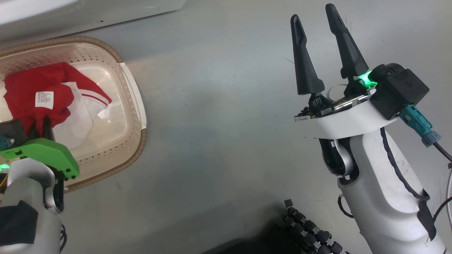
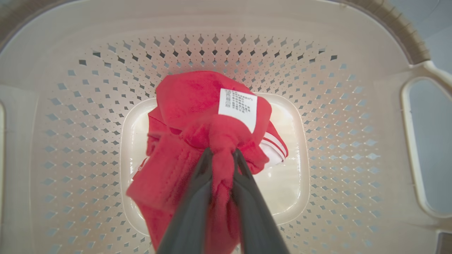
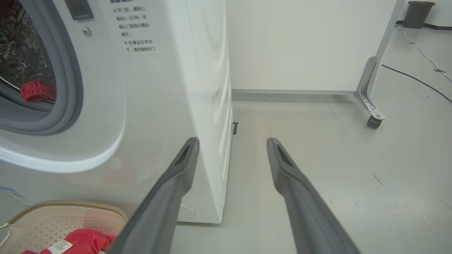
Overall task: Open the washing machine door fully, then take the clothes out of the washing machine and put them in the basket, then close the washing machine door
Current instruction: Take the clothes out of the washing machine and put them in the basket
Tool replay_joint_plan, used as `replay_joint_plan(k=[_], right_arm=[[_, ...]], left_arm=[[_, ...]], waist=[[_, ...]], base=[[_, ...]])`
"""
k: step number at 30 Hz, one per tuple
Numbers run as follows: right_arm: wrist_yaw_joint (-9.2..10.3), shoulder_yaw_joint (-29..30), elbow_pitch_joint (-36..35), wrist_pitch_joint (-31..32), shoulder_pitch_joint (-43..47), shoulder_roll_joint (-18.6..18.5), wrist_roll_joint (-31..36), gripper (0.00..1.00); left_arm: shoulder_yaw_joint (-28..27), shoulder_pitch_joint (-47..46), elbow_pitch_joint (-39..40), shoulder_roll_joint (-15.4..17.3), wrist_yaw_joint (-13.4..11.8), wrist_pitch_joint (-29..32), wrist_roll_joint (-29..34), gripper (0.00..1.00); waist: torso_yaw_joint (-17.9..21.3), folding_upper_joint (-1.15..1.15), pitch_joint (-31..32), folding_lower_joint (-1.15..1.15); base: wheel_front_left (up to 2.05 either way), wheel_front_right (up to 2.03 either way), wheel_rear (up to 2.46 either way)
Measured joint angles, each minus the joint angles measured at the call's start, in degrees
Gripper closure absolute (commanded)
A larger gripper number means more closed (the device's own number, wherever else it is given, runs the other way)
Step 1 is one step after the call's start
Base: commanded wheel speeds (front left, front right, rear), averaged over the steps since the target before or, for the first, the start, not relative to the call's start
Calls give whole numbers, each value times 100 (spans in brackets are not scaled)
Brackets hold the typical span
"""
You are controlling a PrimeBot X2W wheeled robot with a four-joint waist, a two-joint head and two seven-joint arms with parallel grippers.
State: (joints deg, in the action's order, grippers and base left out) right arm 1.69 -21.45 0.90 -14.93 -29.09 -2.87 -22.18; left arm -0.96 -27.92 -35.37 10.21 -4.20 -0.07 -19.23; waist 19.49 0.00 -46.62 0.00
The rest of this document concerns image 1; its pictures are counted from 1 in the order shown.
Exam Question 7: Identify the beige perforated laundry basket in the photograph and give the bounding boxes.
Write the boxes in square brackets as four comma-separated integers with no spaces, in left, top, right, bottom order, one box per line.
[0,35,148,193]

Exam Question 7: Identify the right camera cable teal connector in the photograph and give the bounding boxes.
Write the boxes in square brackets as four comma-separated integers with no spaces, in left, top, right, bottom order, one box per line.
[400,105,452,163]

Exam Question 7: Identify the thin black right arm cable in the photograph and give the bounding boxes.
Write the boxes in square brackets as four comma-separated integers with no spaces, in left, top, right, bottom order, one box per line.
[380,127,436,240]

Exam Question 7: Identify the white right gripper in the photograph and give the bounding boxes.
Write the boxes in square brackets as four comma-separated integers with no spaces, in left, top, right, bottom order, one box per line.
[290,4,399,139]

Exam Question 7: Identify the white washing machine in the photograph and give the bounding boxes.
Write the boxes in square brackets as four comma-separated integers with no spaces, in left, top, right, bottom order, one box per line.
[0,0,187,41]

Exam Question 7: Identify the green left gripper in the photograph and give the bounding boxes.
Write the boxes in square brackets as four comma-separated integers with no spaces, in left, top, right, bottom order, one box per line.
[0,116,80,180]

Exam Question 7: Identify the red and white garment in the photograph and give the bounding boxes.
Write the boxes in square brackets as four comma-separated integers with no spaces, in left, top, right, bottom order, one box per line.
[4,62,112,150]

